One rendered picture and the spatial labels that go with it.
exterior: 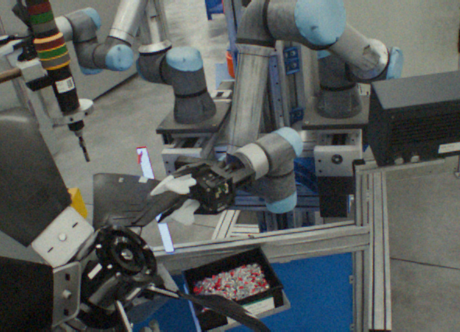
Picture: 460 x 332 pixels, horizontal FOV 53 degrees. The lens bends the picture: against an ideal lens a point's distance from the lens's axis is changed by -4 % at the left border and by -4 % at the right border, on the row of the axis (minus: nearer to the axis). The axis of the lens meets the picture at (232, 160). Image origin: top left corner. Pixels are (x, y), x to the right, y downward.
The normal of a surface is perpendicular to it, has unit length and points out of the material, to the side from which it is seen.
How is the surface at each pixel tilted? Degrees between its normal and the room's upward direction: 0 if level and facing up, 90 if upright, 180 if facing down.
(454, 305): 0
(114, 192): 10
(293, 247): 90
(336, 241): 90
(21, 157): 40
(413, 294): 0
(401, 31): 90
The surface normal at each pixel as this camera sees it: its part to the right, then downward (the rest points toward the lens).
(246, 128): 0.08, 0.21
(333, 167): -0.24, 0.51
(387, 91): -0.14, -0.71
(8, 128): 0.33, -0.57
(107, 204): -0.07, -0.89
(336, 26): 0.66, 0.20
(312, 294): 0.02, 0.48
